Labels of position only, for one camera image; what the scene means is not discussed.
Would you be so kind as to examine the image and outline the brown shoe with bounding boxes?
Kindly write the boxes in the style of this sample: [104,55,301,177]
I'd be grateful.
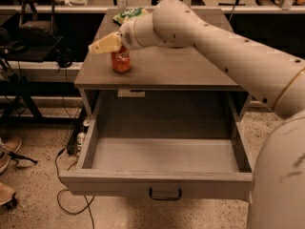
[0,136,22,174]
[0,183,17,211]

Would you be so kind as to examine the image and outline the black drawer handle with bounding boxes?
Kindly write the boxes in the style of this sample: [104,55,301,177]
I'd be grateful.
[149,188,182,201]

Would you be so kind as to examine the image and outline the grey cabinet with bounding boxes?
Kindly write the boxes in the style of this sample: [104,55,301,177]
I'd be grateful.
[73,8,255,122]

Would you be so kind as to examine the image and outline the black bag on shelf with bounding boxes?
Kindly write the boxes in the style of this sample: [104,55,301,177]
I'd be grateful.
[17,0,56,46]

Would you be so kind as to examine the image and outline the brown shoe upper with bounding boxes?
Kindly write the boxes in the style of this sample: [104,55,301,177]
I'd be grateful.
[0,136,22,174]

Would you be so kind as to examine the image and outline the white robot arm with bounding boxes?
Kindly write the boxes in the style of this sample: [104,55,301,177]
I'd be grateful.
[89,0,305,229]

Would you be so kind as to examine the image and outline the white label under tabletop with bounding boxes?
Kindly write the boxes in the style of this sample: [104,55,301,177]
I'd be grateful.
[117,90,145,97]

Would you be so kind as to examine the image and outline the green chip bag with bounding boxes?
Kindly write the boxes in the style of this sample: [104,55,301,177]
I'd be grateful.
[112,7,149,25]

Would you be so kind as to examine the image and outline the black cable on floor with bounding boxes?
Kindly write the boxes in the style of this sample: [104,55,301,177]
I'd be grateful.
[54,146,96,229]

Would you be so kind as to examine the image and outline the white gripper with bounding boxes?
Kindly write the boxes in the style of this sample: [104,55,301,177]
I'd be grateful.
[89,13,159,54]

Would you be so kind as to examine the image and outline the red coke can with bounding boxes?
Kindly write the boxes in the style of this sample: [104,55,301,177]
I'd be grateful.
[112,46,132,73]

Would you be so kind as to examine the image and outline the open grey top drawer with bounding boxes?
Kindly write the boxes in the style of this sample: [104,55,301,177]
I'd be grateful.
[60,112,253,200]

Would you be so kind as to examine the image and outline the brown shoe lower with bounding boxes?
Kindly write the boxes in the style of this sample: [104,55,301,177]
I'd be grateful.
[0,183,17,211]

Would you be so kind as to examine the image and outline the black headphones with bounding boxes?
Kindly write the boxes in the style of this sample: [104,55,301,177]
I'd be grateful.
[55,49,73,69]

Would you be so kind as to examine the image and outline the black power strip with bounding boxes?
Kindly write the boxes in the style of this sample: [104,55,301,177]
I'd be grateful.
[64,108,87,155]

